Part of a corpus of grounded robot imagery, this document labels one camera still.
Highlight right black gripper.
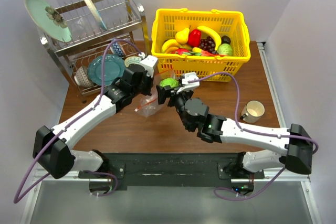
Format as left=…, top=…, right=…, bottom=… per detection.
left=157, top=81, right=193, bottom=131

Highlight small green lime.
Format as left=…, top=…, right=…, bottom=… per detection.
left=159, top=78, right=179, bottom=88

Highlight clear orange zip bag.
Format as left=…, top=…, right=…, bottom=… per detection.
left=135, top=69, right=177, bottom=117

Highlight watermelon slice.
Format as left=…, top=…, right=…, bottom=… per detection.
left=201, top=50, right=227, bottom=57

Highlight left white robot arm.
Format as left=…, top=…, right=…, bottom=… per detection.
left=33, top=64, right=155, bottom=179

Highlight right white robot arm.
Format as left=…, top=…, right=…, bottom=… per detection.
left=156, top=86, right=313, bottom=178

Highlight yellow interior patterned bowl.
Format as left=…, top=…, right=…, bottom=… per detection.
left=124, top=56, right=142, bottom=67

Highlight teal scalloped plate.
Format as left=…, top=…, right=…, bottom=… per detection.
left=87, top=54, right=125, bottom=86

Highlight blue zigzag patterned cup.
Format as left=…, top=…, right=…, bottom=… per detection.
left=110, top=39, right=126, bottom=58

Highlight red dragon fruit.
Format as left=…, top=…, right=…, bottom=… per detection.
left=171, top=48, right=193, bottom=56

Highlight yellow banana bunch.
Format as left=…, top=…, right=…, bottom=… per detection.
left=161, top=39, right=192, bottom=53

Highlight corn cob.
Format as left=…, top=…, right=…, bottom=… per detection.
left=192, top=47, right=203, bottom=56

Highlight patterned cup on rack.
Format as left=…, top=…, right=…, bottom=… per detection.
left=74, top=66, right=94, bottom=88

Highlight yellow pear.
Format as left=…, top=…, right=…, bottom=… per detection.
left=175, top=27, right=190, bottom=45

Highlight steel two-tier dish rack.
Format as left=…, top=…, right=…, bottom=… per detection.
left=38, top=0, right=151, bottom=103

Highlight red bell pepper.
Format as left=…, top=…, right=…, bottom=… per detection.
left=187, top=29, right=202, bottom=47

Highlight yellow plastic basket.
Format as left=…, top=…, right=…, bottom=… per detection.
left=151, top=8, right=251, bottom=77

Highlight dark purple grapes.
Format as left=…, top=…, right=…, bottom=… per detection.
left=199, top=36, right=216, bottom=54

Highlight cream and blue plate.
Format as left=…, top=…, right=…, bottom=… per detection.
left=83, top=0, right=108, bottom=31

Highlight green cabbage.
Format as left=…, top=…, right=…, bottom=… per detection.
left=217, top=43, right=233, bottom=56

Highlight long yellow banana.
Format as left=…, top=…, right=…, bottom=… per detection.
left=197, top=26, right=222, bottom=50

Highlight dark avocado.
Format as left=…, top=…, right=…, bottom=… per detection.
left=221, top=35, right=231, bottom=45

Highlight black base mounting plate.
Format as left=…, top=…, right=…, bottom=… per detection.
left=79, top=153, right=265, bottom=195

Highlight cream mug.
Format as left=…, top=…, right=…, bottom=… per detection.
left=240, top=100, right=265, bottom=124

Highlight mint green floral plate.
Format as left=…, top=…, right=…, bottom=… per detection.
left=25, top=0, right=72, bottom=43

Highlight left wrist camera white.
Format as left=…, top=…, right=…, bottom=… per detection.
left=139, top=55, right=159, bottom=77

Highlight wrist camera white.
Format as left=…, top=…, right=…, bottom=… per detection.
left=176, top=72, right=199, bottom=93
left=139, top=55, right=159, bottom=77

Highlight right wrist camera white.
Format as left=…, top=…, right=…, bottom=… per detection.
left=176, top=72, right=199, bottom=93

